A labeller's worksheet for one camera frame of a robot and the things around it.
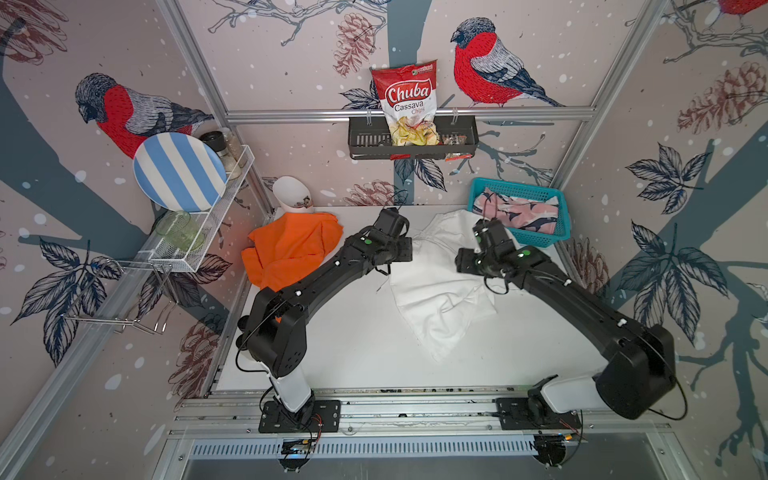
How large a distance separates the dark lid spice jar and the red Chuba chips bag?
1.52 feet

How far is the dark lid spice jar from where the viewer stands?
80cm

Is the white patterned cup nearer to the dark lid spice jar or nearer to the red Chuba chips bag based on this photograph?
the dark lid spice jar

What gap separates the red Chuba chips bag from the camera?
0.80m

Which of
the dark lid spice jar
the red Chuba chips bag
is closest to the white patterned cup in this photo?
the dark lid spice jar

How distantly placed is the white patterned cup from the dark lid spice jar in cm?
23

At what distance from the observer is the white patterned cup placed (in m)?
1.09

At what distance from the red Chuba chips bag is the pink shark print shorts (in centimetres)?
38

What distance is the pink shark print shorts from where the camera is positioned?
1.09m
